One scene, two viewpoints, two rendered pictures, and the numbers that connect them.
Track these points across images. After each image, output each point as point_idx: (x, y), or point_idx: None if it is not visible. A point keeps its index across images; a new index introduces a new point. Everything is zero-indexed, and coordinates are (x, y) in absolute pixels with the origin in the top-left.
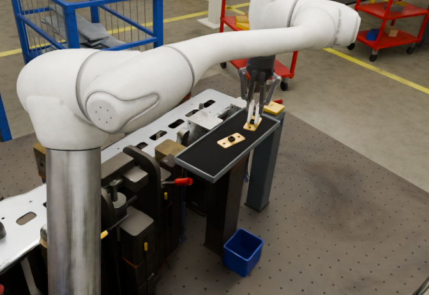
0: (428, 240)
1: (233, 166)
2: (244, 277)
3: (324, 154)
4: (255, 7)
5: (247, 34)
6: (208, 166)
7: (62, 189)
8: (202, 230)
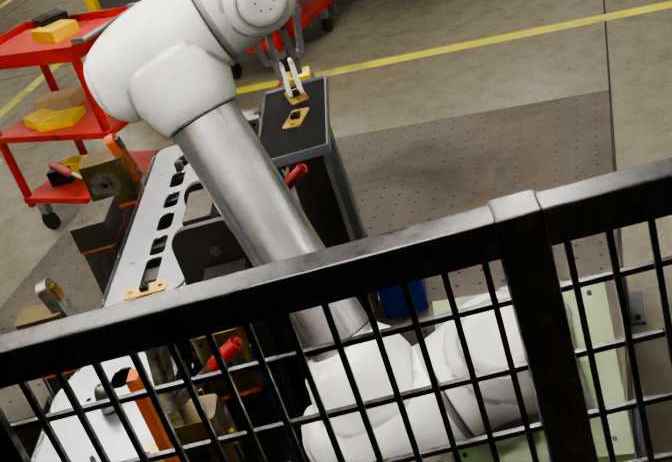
0: (579, 137)
1: None
2: (428, 307)
3: (374, 153)
4: None
5: None
6: (306, 145)
7: (238, 155)
8: None
